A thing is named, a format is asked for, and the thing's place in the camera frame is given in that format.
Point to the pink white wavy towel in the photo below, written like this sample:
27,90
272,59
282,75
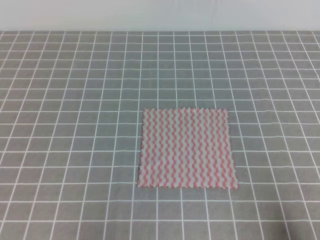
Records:
186,148

